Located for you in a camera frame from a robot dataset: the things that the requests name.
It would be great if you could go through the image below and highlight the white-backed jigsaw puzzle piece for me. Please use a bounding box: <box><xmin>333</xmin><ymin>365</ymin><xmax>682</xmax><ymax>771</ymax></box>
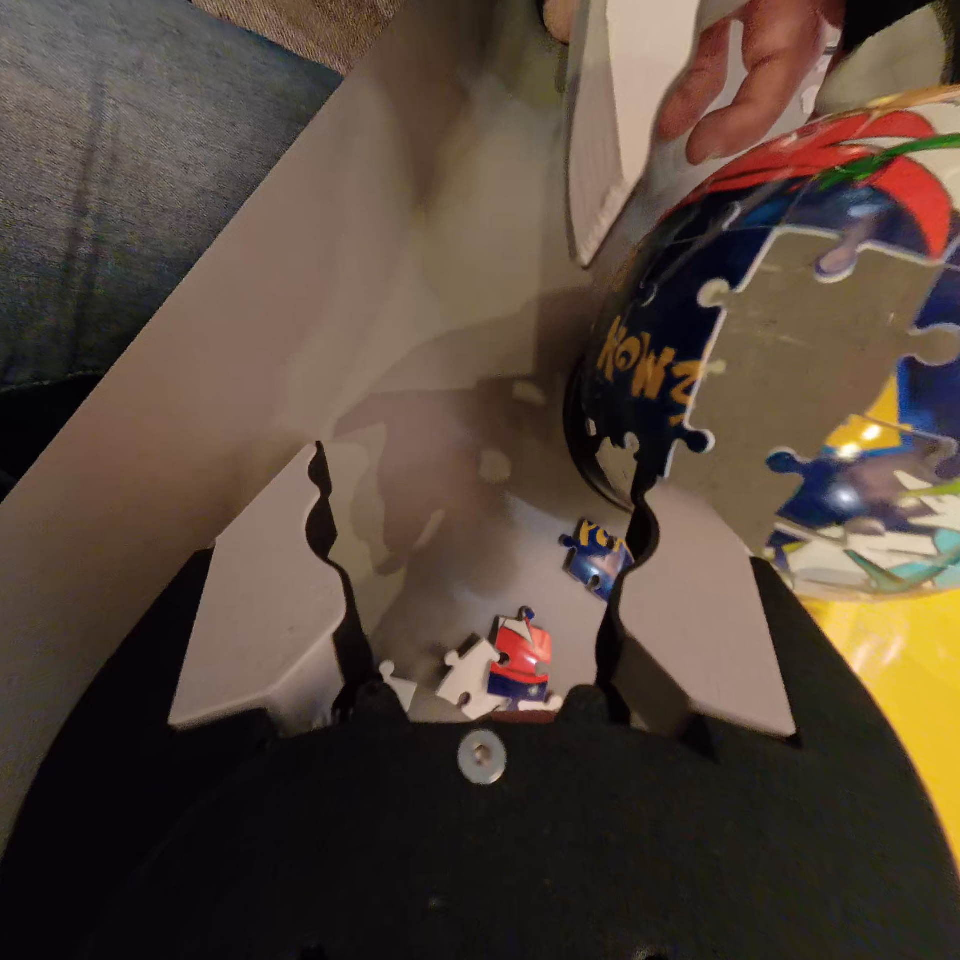
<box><xmin>378</xmin><ymin>660</ymin><xmax>418</xmax><ymax>714</ymax></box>
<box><xmin>435</xmin><ymin>633</ymin><xmax>502</xmax><ymax>717</ymax></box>

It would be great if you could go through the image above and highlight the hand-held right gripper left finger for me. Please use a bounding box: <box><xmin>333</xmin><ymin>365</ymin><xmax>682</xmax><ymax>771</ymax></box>
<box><xmin>168</xmin><ymin>441</ymin><xmax>376</xmax><ymax>735</ymax></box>

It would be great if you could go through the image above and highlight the blue jigsaw puzzle piece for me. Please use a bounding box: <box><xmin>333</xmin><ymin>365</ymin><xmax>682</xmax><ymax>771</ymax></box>
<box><xmin>558</xmin><ymin>517</ymin><xmax>635</xmax><ymax>601</ymax></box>

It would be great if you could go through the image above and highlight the red jigsaw puzzle piece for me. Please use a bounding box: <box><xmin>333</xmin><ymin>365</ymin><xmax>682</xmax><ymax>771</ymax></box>
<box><xmin>486</xmin><ymin>607</ymin><xmax>564</xmax><ymax>712</ymax></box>

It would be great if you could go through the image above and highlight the person's leg in jeans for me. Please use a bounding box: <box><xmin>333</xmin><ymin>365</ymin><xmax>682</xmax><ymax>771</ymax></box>
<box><xmin>0</xmin><ymin>0</ymin><xmax>346</xmax><ymax>395</ymax></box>

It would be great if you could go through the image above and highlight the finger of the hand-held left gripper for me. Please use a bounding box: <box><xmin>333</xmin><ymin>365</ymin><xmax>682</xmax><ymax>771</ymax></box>
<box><xmin>561</xmin><ymin>0</ymin><xmax>704</xmax><ymax>269</ymax></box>

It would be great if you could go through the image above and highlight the person's left hand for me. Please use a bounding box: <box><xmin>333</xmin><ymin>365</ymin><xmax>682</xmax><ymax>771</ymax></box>
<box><xmin>656</xmin><ymin>0</ymin><xmax>850</xmax><ymax>168</ymax></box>

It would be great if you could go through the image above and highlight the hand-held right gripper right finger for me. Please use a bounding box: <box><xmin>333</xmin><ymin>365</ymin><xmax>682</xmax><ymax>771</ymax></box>
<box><xmin>596</xmin><ymin>448</ymin><xmax>796</xmax><ymax>740</ymax></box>

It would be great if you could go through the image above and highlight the yellow plastic bin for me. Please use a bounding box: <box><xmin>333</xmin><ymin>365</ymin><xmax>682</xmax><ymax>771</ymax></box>
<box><xmin>787</xmin><ymin>577</ymin><xmax>960</xmax><ymax>864</ymax></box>

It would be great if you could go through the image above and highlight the colourful cartoon puzzle ball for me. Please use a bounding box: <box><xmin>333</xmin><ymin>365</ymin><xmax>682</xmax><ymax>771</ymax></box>
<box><xmin>564</xmin><ymin>86</ymin><xmax>960</xmax><ymax>601</ymax></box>

